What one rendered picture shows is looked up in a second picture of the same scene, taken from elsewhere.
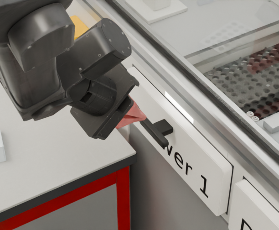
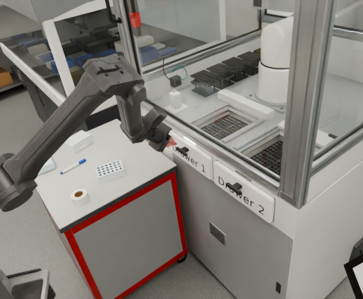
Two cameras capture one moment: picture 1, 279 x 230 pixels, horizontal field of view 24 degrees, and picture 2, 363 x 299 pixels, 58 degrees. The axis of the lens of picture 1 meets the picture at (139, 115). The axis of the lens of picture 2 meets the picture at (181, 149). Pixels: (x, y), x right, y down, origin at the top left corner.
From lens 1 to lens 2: 0.36 m
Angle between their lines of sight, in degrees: 6
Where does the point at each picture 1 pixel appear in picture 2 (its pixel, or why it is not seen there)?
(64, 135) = (147, 163)
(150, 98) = (178, 140)
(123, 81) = (166, 129)
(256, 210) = (222, 170)
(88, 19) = not seen: hidden behind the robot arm
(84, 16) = not seen: hidden behind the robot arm
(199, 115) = (197, 140)
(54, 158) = (144, 171)
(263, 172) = (222, 155)
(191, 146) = (196, 153)
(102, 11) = not seen: hidden behind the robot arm
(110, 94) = (162, 133)
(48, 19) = (138, 86)
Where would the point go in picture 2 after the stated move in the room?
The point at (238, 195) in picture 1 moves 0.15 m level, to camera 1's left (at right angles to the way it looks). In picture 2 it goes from (215, 167) to (177, 172)
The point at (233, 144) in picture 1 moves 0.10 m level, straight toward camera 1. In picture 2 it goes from (210, 148) to (209, 164)
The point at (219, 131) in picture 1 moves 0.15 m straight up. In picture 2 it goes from (204, 145) to (201, 112)
